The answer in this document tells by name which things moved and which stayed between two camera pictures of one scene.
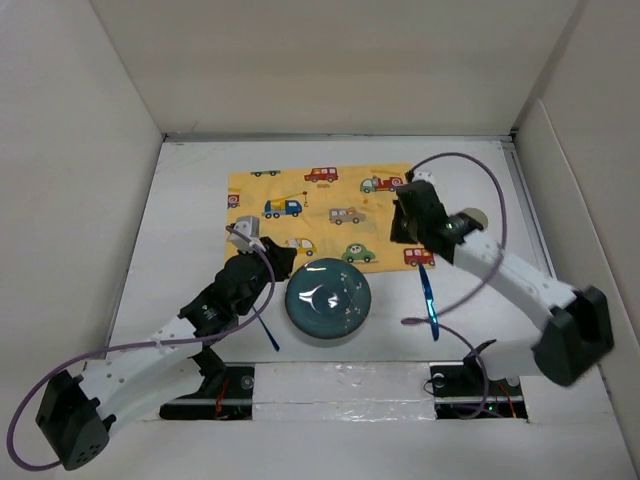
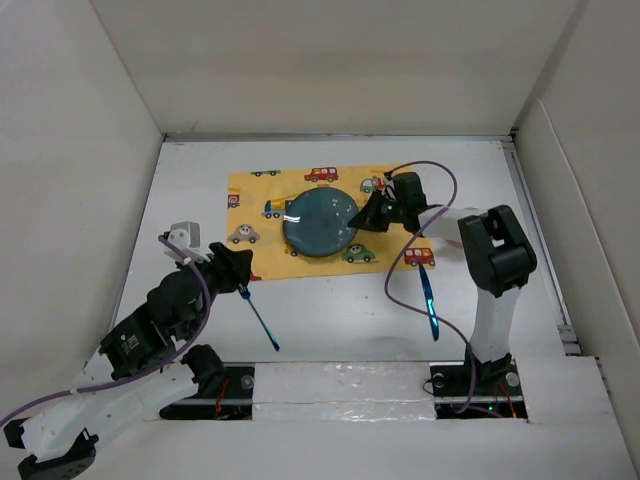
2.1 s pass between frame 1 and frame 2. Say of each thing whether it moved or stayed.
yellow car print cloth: stayed
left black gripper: moved
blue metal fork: stayed
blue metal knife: stayed
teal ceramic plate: moved
